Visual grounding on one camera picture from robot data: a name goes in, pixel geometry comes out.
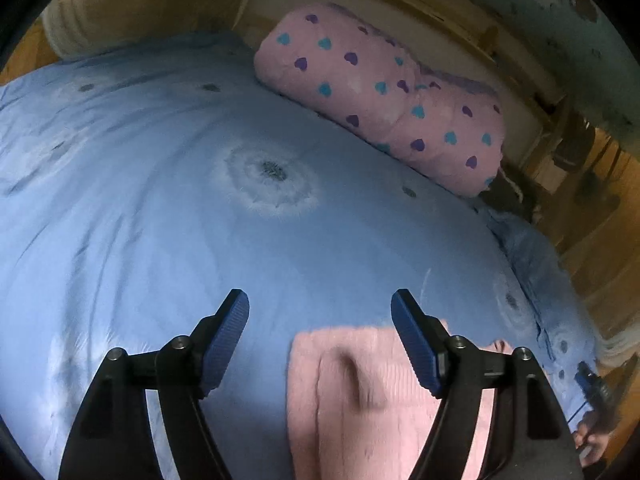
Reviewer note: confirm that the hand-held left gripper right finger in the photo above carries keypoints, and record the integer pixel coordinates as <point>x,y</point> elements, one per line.
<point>415,341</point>

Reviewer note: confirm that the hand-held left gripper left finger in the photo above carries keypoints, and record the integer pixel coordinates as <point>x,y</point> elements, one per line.
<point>230,335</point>

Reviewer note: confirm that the pink knitted cardigan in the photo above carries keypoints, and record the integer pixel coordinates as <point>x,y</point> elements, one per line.
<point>345,410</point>

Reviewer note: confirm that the person's right hand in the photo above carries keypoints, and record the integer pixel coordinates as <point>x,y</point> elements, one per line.
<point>595,442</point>

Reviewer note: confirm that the blue fuzzy blanket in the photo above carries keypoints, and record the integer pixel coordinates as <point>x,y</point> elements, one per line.
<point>525,245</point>

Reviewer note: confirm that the blue dandelion-print bedsheet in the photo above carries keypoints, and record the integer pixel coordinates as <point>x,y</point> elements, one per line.
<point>150,185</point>

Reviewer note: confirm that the dark cloth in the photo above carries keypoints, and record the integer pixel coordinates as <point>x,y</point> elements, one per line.
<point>510,195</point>

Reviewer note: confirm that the dark chair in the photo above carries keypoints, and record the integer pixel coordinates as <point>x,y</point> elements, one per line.
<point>570,150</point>

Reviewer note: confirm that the pink heart-print pillow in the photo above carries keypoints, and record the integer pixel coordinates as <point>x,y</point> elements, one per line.
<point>375,95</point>

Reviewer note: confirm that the cream cloth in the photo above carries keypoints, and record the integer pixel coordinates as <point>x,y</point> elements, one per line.
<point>75,30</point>

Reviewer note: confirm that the wooden bed frame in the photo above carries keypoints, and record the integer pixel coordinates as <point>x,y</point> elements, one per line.
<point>450,15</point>

